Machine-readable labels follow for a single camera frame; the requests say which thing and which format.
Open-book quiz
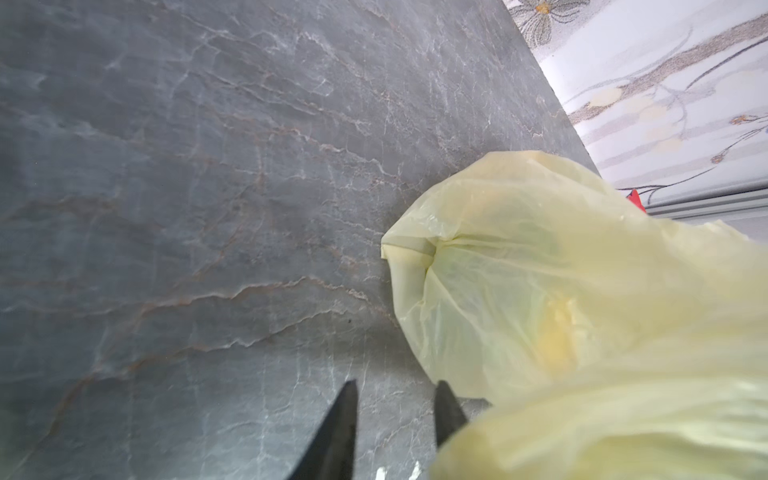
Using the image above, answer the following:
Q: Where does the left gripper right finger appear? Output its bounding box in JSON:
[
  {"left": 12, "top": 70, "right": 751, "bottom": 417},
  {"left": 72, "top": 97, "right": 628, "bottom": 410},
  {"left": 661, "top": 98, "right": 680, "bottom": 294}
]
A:
[{"left": 433, "top": 380, "right": 468, "bottom": 449}]

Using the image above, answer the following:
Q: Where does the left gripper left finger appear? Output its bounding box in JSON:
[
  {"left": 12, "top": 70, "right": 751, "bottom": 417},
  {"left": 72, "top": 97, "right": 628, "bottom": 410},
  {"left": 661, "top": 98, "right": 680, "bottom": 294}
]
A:
[{"left": 289, "top": 380, "right": 359, "bottom": 480}]

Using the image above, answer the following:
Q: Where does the yellow plastic bag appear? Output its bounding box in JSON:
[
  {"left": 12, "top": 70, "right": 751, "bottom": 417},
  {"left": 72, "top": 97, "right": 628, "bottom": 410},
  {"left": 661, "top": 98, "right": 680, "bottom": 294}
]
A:
[{"left": 381, "top": 151, "right": 767, "bottom": 479}]

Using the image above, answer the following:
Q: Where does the red flower-shaped plate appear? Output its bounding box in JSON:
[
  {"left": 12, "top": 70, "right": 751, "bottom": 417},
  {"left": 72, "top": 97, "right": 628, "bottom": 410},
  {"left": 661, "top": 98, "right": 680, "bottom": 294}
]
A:
[{"left": 626, "top": 189, "right": 646, "bottom": 213}]

